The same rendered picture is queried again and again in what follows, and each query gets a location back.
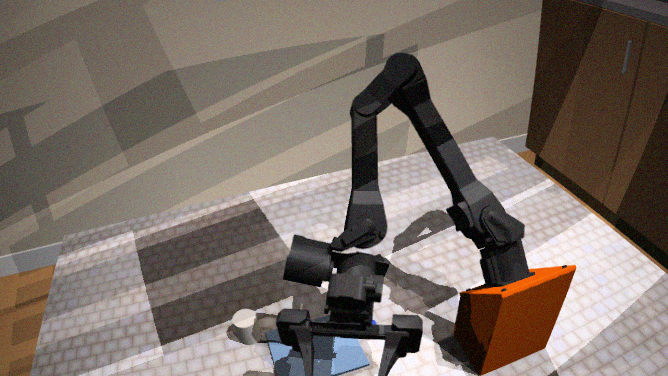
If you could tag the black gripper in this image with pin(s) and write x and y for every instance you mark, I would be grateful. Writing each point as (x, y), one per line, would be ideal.
(296, 330)

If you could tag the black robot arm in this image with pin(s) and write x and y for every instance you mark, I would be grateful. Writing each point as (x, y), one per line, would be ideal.
(476, 212)

